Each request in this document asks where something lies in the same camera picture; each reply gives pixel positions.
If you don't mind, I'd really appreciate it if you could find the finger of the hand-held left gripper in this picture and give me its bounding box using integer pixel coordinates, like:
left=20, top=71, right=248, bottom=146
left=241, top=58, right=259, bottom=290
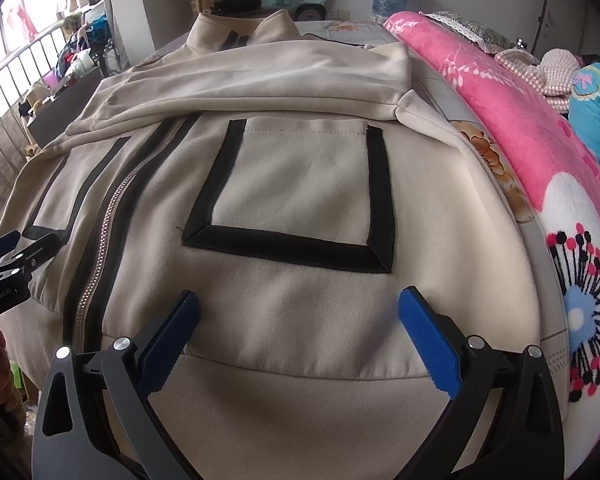
left=21, top=232, right=64, bottom=280
left=0, top=230, right=24, bottom=272

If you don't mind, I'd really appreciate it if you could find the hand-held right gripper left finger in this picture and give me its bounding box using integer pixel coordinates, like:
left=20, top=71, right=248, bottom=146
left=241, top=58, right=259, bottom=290
left=31, top=289, right=216, bottom=480

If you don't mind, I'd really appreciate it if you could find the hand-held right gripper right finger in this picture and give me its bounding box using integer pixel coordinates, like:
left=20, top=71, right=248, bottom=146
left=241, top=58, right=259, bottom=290
left=398, top=286, right=566, bottom=480

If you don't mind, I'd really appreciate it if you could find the beige zip jacket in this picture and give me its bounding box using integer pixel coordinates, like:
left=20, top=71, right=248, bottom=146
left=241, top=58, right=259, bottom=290
left=0, top=9, right=541, bottom=480

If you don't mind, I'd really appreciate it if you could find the person's left hand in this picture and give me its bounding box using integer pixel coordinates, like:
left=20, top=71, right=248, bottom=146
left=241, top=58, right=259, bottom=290
left=0, top=342, right=27, bottom=407

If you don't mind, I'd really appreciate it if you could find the dark cabinet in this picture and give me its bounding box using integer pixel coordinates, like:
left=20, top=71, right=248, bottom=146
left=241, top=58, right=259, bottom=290
left=27, top=75, right=106, bottom=148

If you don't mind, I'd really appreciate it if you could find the metal railing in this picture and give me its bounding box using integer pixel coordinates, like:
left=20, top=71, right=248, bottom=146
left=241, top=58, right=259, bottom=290
left=0, top=22, right=81, bottom=231

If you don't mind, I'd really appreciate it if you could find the grey floral tablecloth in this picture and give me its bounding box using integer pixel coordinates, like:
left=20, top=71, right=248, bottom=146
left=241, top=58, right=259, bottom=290
left=0, top=19, right=573, bottom=411

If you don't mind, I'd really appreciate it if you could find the blue wheelchair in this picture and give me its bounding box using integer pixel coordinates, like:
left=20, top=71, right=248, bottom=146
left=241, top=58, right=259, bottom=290
left=82, top=15, right=126, bottom=78

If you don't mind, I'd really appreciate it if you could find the hanging red garment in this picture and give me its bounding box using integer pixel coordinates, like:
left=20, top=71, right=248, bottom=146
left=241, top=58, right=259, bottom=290
left=7, top=0, right=38, bottom=41

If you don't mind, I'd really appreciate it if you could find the pink floral blanket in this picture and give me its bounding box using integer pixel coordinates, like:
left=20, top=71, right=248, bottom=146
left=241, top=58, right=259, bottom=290
left=382, top=10, right=600, bottom=476

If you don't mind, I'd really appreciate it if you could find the blue patterned quilt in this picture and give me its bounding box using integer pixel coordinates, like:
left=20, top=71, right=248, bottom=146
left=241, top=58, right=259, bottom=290
left=567, top=62, right=600, bottom=186

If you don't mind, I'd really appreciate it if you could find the grey lace-edged pillow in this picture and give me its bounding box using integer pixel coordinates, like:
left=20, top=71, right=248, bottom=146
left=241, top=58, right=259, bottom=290
left=425, top=11, right=518, bottom=56

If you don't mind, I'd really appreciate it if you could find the black bag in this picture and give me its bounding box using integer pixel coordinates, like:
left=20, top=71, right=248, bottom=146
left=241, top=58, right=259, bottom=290
left=211, top=0, right=263, bottom=15

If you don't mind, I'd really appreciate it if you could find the black round fan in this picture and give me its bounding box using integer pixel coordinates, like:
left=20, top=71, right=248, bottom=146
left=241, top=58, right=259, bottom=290
left=294, top=3, right=327, bottom=22

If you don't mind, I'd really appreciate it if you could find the black cable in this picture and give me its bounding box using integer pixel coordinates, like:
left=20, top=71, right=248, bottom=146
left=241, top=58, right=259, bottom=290
left=300, top=34, right=376, bottom=49

